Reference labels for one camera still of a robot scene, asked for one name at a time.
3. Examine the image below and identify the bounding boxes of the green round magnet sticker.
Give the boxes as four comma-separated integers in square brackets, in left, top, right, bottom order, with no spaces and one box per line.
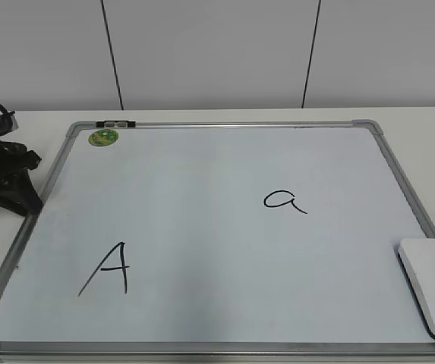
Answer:
[88,129,119,147]

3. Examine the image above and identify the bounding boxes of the black and grey frame clip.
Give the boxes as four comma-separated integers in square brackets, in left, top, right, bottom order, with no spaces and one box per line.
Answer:
[96,120,136,128]

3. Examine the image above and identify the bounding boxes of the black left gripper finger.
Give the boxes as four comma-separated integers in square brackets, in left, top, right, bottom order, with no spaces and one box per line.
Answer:
[0,174,43,217]
[0,140,42,175]

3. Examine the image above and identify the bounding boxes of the white board with grey frame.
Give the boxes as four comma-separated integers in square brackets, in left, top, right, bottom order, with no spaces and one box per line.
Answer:
[0,120,435,361]

